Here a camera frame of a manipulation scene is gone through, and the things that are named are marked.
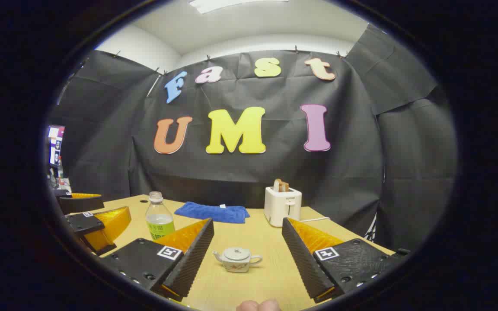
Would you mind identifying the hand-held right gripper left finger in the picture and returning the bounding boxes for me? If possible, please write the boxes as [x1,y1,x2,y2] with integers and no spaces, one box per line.
[99,217,215,303]

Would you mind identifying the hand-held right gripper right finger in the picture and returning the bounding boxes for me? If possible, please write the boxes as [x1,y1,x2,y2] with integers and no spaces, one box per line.
[281,217,412,304]

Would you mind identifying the white ceramic teacup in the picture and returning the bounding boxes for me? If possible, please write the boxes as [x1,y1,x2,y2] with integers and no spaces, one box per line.
[212,250,263,273]

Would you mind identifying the clear water bottle green label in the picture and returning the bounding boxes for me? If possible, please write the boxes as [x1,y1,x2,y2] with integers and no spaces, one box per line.
[145,191,176,241]

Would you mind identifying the blue towel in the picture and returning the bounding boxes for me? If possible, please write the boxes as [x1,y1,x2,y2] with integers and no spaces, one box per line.
[174,202,250,224]

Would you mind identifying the white toaster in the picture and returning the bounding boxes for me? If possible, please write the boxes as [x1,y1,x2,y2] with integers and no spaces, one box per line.
[264,186,303,228]

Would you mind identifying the computer monitor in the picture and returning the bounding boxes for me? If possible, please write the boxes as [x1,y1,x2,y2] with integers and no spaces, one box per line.
[48,125,66,167]

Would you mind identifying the tripod legs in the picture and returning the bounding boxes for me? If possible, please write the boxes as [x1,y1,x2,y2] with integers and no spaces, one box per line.
[364,214,379,241]

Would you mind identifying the black backdrop cloth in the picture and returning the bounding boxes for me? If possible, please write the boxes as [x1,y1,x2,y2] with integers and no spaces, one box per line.
[46,24,459,253]

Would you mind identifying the ceiling light panel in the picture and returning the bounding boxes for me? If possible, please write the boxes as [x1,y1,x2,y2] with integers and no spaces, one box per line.
[188,0,291,14]

